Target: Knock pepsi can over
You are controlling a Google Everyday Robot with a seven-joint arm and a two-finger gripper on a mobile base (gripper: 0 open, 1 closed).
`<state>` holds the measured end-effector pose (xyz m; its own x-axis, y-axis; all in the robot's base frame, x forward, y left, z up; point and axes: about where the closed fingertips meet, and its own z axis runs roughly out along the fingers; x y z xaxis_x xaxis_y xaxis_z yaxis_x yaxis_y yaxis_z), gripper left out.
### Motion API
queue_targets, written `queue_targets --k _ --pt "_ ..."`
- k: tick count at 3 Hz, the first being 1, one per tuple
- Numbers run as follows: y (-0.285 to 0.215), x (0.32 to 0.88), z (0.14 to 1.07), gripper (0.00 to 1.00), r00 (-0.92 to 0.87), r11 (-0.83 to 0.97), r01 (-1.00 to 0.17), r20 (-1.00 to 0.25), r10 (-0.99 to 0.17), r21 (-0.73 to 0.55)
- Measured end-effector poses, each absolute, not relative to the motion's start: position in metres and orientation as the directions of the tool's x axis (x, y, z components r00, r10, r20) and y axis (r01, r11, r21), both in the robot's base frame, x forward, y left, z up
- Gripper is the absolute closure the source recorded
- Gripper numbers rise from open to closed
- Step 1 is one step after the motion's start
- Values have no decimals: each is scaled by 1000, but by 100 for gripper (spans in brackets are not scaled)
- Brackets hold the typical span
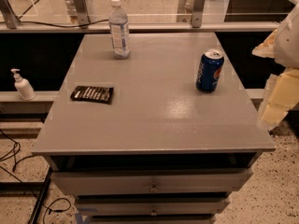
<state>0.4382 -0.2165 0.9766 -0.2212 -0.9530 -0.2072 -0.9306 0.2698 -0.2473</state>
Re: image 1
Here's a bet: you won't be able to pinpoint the lower grey drawer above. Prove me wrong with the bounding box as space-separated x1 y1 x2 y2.
76 196 230 216

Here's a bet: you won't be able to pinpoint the black floor rail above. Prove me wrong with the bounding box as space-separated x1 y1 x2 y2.
27 168 52 224

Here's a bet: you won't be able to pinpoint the grey drawer cabinet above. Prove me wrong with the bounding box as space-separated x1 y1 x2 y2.
33 34 275 224

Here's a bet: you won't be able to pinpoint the right metal glass bracket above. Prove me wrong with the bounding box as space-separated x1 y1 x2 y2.
176 0 208 29

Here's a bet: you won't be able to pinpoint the black cable on ledge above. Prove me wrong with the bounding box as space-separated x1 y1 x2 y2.
0 0 110 29

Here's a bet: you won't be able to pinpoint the clear plastic water bottle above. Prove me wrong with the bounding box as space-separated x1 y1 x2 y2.
108 0 131 59

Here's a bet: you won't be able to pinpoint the grey drawer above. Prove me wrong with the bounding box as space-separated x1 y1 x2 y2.
76 196 230 216
51 169 252 196

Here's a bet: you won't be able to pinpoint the black cables on floor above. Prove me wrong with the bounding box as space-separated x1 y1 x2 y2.
0 128 73 224

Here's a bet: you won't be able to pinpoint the dark snack packet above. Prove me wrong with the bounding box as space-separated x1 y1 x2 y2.
70 86 114 104

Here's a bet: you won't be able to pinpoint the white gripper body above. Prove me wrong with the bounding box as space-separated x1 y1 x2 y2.
274 4 299 69

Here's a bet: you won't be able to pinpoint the white pump lotion bottle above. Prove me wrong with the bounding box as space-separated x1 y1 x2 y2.
11 68 36 101

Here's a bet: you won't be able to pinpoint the metal glass bracket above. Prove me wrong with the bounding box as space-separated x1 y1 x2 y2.
176 0 208 29
64 0 90 29

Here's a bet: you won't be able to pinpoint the left metal glass bracket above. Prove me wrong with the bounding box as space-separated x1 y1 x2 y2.
64 0 90 29

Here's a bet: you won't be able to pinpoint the blue pepsi can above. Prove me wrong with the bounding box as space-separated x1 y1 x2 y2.
195 49 224 92

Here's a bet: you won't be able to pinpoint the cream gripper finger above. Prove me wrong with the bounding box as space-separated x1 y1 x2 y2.
257 68 299 131
252 30 278 58

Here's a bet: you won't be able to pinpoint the far left metal bracket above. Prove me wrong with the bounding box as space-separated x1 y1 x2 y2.
0 0 21 29

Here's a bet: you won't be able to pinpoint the upper grey drawer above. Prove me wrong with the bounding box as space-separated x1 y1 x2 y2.
51 169 252 196

